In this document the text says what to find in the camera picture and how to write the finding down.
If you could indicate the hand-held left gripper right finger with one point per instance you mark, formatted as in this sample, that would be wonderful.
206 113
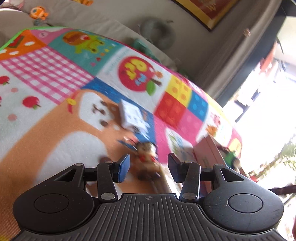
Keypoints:
174 168

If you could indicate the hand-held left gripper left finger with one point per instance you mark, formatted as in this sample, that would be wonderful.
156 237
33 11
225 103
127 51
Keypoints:
124 168

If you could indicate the brown plush toy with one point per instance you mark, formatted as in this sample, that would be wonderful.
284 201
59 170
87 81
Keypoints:
149 160

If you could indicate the pink cardboard box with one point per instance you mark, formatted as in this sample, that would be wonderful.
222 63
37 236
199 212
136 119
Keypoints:
208 153

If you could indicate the white cube adapter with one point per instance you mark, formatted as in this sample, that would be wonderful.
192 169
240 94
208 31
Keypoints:
130 113

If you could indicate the green toy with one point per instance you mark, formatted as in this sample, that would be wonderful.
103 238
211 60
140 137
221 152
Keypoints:
230 156

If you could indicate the colourful cartoon printed mat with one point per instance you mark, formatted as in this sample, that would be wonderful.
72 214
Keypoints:
46 92

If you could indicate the teal plush item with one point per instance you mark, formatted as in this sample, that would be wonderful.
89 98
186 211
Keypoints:
144 47

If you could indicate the grey curtain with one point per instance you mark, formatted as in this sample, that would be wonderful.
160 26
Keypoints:
242 51

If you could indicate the grey neck pillow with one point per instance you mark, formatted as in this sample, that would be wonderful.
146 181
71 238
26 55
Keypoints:
157 31

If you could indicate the orange fish plush toy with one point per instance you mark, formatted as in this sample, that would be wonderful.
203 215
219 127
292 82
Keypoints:
38 12

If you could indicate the yellow bordered wall picture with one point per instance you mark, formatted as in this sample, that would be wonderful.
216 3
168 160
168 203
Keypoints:
208 11

